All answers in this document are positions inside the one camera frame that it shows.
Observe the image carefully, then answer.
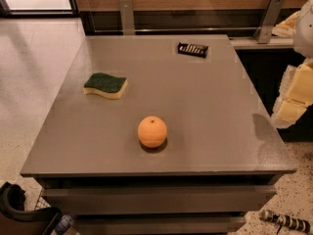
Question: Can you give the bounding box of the lower grey drawer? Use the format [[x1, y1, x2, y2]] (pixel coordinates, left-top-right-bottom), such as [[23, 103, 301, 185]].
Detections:
[[74, 216, 246, 235]]

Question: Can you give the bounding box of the orange fruit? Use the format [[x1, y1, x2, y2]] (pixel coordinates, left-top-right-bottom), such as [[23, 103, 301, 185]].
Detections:
[[137, 116, 167, 148]]

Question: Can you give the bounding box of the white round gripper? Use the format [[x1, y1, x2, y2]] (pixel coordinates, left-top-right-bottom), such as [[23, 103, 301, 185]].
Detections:
[[271, 0, 313, 129]]

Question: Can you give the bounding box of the black chair part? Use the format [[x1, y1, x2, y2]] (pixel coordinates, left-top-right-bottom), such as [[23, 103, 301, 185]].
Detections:
[[0, 182, 62, 235]]

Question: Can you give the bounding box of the black rxbar chocolate bar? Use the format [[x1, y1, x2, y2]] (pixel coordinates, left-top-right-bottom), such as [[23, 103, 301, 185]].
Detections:
[[177, 42, 208, 58]]

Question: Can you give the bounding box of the green yellow sponge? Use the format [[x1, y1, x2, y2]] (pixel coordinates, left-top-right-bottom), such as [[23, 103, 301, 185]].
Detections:
[[83, 72, 128, 100]]

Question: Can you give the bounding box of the left metal bracket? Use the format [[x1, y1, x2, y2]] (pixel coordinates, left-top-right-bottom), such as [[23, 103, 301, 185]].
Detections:
[[118, 0, 135, 35]]

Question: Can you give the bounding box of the black white striped cable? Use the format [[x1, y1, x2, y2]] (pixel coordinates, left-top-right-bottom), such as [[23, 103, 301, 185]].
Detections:
[[259, 209, 312, 234]]

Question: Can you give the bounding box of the upper grey drawer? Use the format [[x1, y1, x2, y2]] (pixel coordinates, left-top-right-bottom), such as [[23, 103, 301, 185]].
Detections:
[[44, 186, 276, 215]]

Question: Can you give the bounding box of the grey drawer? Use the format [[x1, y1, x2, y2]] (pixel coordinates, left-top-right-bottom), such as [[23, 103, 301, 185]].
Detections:
[[44, 186, 276, 215], [74, 216, 246, 235]]

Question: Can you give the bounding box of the metal bracket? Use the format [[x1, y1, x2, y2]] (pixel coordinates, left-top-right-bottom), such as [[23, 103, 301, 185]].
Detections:
[[118, 0, 135, 35], [253, 0, 285, 44]]

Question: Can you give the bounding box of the right metal bracket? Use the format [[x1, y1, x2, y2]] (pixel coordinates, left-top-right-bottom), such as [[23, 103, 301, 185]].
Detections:
[[253, 0, 285, 44]]

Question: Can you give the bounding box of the blue object on floor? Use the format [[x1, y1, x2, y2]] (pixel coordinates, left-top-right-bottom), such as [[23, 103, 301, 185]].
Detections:
[[55, 214, 73, 235]]

